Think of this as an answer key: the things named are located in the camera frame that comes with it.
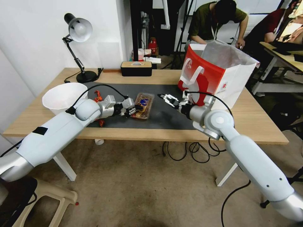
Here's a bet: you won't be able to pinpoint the black table mat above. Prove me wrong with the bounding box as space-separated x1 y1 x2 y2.
81 82 202 131

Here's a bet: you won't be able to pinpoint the red white delivery bag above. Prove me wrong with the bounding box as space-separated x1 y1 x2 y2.
178 39 261 109

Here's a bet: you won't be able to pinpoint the black bag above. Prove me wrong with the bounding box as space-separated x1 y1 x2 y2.
0 176 39 227

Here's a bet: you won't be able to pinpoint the black keyboard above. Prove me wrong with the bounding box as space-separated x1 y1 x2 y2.
271 43 303 56

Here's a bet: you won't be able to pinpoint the white plastic bin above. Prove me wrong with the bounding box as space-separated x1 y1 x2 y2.
42 82 89 116

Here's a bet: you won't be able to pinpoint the clear disposable takeout box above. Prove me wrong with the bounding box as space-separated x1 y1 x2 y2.
129 92 156 120

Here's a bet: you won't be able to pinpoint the black desk lamp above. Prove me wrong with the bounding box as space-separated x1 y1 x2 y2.
62 13 98 84

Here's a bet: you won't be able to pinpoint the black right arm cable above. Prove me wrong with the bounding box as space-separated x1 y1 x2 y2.
184 91 235 123

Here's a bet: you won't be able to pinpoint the red white paper bucket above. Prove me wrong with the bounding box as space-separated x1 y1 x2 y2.
137 48 152 63

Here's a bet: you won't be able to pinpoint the black stand leg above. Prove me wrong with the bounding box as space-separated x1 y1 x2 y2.
260 165 303 208

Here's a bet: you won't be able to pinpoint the black lamp power cable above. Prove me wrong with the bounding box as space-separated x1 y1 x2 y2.
64 67 104 84

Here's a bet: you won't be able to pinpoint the black tripod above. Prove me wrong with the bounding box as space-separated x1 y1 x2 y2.
173 0 197 62

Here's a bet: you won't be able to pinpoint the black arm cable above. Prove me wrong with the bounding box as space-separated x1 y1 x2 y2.
184 91 235 123
65 84 129 114

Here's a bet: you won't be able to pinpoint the white paper sheets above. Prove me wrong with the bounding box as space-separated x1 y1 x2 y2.
143 56 162 64

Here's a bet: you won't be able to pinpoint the black floor cable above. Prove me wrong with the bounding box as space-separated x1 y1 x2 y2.
221 179 252 227

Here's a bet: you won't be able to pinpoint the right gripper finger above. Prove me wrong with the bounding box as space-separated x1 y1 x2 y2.
157 93 180 103
160 96 181 110

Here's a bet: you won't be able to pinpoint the black tissue box wooden lid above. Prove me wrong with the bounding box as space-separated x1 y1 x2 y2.
120 61 153 77

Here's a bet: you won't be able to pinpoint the wooden side desk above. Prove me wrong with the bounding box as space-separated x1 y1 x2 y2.
250 41 303 96

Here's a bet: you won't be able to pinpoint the beige plastic stool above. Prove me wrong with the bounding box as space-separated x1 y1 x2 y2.
0 177 79 227

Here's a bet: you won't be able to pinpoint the orange red crayfish toy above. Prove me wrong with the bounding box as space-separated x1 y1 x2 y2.
93 90 106 128

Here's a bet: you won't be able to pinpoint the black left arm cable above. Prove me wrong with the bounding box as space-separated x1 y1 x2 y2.
65 84 129 114

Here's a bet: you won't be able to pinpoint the person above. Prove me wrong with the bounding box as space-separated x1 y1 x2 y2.
243 8 288 55
188 0 249 51

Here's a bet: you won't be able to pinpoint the black metal frame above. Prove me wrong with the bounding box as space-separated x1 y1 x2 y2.
130 0 149 62

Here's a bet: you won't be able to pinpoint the wooden table with white legs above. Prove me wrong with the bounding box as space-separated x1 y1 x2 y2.
2 68 290 188

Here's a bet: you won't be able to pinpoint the black floor cables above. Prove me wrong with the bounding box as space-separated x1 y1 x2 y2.
162 141 226 164

